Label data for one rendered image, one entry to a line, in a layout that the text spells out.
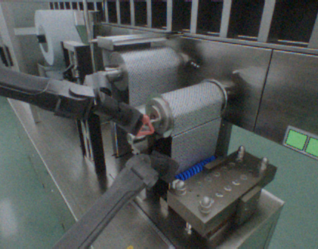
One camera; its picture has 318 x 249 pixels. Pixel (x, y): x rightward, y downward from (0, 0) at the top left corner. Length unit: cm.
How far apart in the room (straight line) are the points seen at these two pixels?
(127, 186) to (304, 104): 57
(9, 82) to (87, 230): 34
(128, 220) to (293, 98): 67
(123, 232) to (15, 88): 54
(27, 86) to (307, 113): 75
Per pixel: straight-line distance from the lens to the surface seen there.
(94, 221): 46
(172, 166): 70
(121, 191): 50
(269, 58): 83
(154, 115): 71
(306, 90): 80
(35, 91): 56
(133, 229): 84
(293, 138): 85
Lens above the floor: 157
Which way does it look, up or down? 29 degrees down
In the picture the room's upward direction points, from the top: straight up
